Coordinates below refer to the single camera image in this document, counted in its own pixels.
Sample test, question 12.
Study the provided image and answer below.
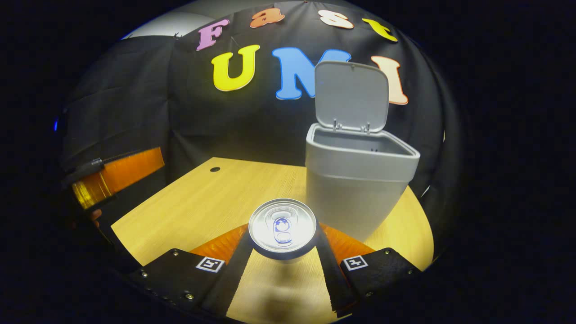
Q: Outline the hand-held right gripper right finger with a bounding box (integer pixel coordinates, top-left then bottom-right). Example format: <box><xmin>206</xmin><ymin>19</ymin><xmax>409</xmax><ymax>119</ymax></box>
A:
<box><xmin>315</xmin><ymin>223</ymin><xmax>423</xmax><ymax>318</ymax></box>

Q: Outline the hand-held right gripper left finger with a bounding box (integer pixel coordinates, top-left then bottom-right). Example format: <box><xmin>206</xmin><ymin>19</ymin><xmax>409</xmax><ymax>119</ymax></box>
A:
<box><xmin>128</xmin><ymin>224</ymin><xmax>255</xmax><ymax>315</ymax></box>

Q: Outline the silver pop can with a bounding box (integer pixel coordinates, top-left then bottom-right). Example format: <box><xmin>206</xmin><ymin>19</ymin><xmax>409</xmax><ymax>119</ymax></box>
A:
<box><xmin>248</xmin><ymin>198</ymin><xmax>318</xmax><ymax>264</ymax></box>

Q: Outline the white desktop garbage bin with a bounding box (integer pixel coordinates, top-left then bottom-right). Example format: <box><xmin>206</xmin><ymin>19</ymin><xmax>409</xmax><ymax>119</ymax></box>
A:
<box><xmin>305</xmin><ymin>60</ymin><xmax>421</xmax><ymax>243</ymax></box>

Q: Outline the wooden desktop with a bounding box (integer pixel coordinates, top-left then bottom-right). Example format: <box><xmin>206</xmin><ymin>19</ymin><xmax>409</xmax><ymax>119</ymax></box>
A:
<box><xmin>110</xmin><ymin>157</ymin><xmax>435</xmax><ymax>324</ymax></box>

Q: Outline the black backdrop cloth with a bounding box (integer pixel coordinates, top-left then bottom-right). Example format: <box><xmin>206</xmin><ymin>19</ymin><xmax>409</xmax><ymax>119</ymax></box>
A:
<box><xmin>61</xmin><ymin>0</ymin><xmax>455</xmax><ymax>225</ymax></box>

